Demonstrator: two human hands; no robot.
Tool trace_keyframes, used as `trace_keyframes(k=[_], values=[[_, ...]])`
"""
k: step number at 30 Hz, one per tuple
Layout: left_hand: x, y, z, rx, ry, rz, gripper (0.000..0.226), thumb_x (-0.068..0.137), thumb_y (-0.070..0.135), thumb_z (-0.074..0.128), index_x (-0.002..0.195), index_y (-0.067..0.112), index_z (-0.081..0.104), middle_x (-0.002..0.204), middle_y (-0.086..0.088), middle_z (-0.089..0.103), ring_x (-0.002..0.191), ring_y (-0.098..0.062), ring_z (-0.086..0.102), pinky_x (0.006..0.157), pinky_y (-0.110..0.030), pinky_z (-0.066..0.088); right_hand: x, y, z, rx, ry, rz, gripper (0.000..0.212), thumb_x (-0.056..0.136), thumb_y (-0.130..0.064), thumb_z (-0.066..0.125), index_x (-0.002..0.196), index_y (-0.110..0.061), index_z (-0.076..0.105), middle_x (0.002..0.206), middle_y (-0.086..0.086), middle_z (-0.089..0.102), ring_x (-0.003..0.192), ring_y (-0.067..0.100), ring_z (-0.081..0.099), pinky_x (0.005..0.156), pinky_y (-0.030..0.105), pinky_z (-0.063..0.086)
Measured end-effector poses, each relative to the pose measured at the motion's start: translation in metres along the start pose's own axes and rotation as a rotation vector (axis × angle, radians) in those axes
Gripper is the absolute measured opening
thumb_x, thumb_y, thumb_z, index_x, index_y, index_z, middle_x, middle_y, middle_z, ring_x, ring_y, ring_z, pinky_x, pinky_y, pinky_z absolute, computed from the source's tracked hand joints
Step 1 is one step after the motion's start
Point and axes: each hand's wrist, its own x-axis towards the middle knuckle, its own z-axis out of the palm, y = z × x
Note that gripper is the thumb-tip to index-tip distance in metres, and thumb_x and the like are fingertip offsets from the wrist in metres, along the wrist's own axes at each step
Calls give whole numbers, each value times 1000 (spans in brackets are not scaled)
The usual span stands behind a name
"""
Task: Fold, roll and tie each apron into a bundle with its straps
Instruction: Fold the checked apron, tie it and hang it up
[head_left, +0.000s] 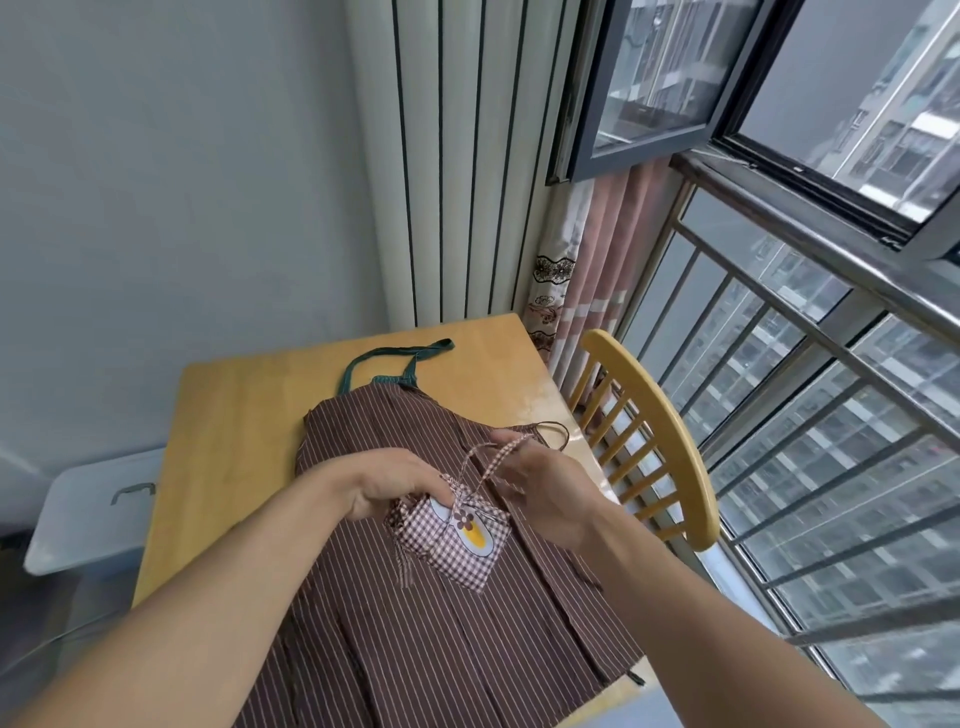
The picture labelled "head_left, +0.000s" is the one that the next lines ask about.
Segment person's left hand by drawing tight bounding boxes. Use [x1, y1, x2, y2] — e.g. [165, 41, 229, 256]
[306, 447, 459, 526]

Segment person's right hand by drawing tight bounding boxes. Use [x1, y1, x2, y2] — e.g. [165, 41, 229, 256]
[490, 429, 613, 554]

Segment brown checkered apron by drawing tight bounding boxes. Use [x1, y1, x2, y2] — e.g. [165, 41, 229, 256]
[384, 432, 543, 601]

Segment person's left forearm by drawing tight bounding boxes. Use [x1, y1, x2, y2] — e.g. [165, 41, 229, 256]
[0, 466, 354, 728]

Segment person's right forearm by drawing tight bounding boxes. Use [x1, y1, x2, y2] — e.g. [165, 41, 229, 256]
[579, 491, 890, 728]

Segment yellow wooden chair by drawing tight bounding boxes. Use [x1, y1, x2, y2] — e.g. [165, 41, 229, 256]
[567, 328, 723, 555]

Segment patterned lace curtain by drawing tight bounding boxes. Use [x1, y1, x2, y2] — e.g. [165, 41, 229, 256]
[525, 178, 595, 370]

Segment pink curtain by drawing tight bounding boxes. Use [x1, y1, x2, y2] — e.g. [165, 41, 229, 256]
[549, 156, 685, 412]

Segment white plastic storage box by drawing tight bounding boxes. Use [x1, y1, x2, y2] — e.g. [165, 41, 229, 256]
[22, 447, 168, 579]

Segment white vertical panel radiator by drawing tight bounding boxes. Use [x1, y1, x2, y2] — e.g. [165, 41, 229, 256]
[345, 0, 585, 333]

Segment grey metal window railing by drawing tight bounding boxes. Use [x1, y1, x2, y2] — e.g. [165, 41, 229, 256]
[613, 152, 960, 725]

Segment open dark-framed window sash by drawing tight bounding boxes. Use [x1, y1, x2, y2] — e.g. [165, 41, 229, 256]
[545, 0, 808, 186]

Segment brown striped apron, green strap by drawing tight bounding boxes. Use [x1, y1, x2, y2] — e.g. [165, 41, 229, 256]
[231, 339, 648, 728]

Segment dark fixed window frame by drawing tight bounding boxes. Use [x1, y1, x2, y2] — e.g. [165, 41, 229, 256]
[711, 0, 960, 252]

